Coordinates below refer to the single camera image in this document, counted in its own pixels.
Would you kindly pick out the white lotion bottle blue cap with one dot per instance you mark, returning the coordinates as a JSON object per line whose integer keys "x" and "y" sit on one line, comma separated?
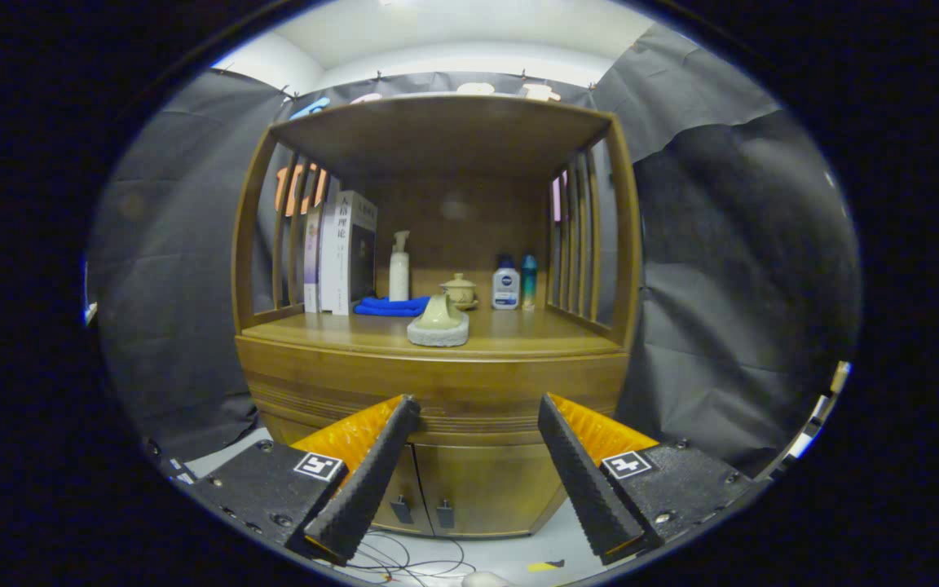
{"x": 505, "y": 285}

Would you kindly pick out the wooden cabinet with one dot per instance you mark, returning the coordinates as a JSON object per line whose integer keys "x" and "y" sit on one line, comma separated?
{"x": 469, "y": 220}

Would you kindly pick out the beige lidded teacup with saucer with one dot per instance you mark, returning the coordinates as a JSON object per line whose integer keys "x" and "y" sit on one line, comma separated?
{"x": 461, "y": 289}

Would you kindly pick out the folded blue cloth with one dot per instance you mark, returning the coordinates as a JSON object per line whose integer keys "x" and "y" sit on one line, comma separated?
{"x": 384, "y": 306}

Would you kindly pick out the thick white book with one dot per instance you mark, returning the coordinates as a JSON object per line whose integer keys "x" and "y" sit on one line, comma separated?
{"x": 335, "y": 261}

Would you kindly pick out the black power strip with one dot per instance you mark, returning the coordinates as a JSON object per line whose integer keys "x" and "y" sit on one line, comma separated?
{"x": 172, "y": 469}

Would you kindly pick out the yellow floor tape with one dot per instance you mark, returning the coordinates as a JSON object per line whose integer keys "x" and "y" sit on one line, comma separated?
{"x": 544, "y": 565}

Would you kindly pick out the slim teal bottle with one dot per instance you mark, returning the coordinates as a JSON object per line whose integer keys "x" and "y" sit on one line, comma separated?
{"x": 528, "y": 281}

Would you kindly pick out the cardboard box with white label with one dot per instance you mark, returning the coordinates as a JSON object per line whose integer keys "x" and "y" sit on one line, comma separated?
{"x": 840, "y": 377}

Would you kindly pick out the thin purple book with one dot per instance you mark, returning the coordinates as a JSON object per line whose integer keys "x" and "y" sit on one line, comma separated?
{"x": 312, "y": 261}

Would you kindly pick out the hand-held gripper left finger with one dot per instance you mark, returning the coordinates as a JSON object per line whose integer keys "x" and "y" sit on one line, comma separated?
{"x": 368, "y": 481}

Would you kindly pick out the white pump bottle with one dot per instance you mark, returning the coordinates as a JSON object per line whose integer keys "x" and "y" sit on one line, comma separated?
{"x": 398, "y": 281}

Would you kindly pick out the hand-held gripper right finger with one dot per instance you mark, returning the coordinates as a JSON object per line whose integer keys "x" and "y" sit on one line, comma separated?
{"x": 579, "y": 481}

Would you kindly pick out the wooden countertop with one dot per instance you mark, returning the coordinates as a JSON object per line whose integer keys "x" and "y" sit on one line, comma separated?
{"x": 518, "y": 330}

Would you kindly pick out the wooden cabinet door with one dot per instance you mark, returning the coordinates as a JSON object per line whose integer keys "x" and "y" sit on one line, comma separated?
{"x": 494, "y": 485}
{"x": 408, "y": 489}

